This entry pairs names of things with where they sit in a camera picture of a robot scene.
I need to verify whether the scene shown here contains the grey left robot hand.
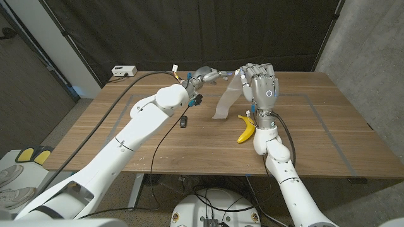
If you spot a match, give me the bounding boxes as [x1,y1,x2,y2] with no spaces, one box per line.
[186,66,229,96]

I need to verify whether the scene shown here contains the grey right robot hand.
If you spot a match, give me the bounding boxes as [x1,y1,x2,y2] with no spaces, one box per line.
[238,62,280,112]

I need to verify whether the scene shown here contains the yellow new driver bumper sticker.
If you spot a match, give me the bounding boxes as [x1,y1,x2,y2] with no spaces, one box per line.
[211,69,244,120]

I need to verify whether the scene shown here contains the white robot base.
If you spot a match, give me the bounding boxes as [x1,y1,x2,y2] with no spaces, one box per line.
[169,188,262,227]

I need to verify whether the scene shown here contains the yellow banana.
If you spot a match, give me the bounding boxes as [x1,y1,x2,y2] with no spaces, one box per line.
[237,114,256,144]

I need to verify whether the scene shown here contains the black backdrop curtain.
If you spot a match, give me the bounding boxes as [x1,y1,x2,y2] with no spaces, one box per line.
[40,0,345,86]

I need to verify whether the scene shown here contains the blue and white connectors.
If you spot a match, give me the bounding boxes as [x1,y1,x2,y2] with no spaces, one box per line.
[261,154,273,178]

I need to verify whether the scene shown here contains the white power outlet box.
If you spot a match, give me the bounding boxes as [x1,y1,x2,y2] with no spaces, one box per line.
[111,65,138,78]

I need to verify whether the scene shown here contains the black backdrop stand pole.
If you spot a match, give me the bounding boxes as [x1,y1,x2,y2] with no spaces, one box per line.
[39,0,104,88]
[311,0,347,73]

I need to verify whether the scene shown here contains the grey table leg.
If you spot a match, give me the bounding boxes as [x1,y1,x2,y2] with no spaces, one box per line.
[128,173,145,211]

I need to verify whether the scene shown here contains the yellow black foot pedal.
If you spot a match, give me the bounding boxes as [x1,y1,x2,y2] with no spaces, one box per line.
[15,146,36,163]
[33,145,54,166]

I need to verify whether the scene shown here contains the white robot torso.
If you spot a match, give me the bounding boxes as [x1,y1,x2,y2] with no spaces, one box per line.
[0,218,129,227]

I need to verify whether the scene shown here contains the white floor platform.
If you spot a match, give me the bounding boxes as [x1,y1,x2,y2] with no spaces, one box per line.
[0,149,48,215]

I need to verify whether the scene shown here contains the grey white sneaker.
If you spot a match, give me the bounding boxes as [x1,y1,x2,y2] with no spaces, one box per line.
[0,187,36,211]
[0,164,25,189]

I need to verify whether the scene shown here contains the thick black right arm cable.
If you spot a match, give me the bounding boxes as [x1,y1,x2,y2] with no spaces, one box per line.
[270,112,297,168]

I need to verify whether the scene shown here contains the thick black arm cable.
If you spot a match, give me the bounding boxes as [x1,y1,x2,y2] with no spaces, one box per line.
[36,71,182,195]
[270,112,297,168]

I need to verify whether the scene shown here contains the black outlet box cable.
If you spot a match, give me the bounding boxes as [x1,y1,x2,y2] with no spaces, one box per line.
[107,73,129,84]

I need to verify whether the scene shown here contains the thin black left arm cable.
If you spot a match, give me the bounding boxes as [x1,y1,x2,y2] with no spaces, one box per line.
[77,105,192,220]

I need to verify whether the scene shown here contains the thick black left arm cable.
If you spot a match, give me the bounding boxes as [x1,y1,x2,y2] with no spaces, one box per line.
[36,71,182,195]

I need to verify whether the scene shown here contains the black door handle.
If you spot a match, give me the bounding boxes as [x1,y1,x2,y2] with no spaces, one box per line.
[0,27,17,40]

